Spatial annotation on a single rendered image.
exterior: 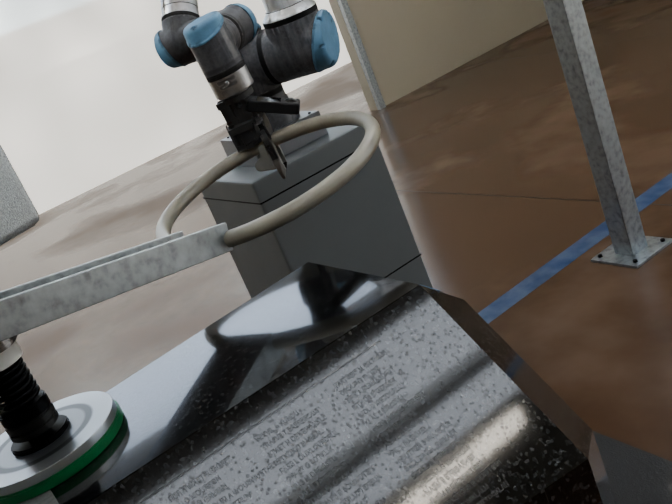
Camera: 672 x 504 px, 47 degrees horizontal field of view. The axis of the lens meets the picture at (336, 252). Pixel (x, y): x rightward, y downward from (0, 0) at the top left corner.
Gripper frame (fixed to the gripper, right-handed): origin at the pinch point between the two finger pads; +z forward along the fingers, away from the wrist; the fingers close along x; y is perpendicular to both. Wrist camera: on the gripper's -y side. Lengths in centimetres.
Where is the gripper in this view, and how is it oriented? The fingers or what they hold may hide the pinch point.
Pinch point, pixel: (285, 168)
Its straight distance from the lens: 178.4
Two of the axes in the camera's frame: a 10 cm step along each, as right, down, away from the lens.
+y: -9.1, 3.8, 1.6
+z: 4.1, 8.3, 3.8
